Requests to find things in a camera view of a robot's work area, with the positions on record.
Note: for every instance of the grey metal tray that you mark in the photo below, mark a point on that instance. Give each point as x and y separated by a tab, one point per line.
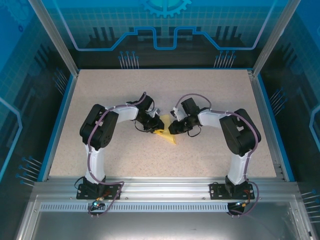
162	225

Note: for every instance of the blue printed enclosure panel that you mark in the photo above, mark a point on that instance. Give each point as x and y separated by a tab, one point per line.
300	100
20	100

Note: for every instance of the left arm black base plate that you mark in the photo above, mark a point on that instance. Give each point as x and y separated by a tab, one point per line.
82	193

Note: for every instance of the yellow paper sheet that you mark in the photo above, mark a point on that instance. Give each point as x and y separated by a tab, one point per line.
168	137

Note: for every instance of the aluminium mounting rail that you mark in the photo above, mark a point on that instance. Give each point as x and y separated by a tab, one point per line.
162	186

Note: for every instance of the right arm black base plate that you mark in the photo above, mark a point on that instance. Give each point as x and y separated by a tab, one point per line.
216	191

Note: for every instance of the aluminium frame post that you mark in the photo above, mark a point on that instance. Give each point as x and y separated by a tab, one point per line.
55	37
273	37

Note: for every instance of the aluminium table side rail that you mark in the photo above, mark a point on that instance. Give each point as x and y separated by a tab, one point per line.
265	125

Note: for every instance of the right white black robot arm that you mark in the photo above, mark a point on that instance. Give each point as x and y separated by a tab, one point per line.
238	170

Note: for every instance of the blue table edge strip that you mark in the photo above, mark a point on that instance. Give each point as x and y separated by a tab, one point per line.
60	125
275	125

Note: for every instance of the blue printed gear panel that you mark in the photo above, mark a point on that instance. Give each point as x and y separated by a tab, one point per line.
162	25

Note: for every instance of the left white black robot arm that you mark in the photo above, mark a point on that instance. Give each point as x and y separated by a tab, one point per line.
96	165

